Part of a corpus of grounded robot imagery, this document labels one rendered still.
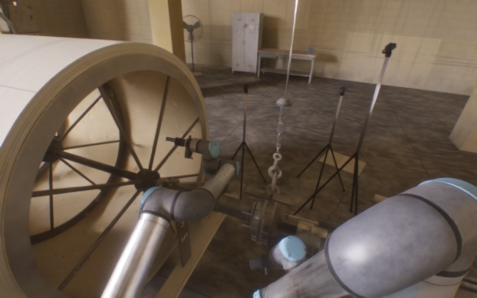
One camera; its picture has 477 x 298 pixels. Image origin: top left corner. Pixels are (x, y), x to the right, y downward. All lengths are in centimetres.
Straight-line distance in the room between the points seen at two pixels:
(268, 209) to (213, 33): 914
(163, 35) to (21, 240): 498
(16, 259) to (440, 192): 130
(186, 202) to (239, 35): 791
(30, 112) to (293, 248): 105
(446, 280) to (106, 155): 292
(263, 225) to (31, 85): 113
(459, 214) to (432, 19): 890
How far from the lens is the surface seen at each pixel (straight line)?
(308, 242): 135
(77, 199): 301
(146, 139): 264
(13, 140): 109
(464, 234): 45
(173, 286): 199
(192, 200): 92
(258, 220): 121
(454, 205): 46
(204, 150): 140
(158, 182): 156
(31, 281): 136
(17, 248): 124
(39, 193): 120
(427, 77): 953
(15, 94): 118
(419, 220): 40
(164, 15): 565
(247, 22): 846
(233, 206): 134
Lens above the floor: 189
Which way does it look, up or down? 30 degrees down
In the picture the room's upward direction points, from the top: 2 degrees clockwise
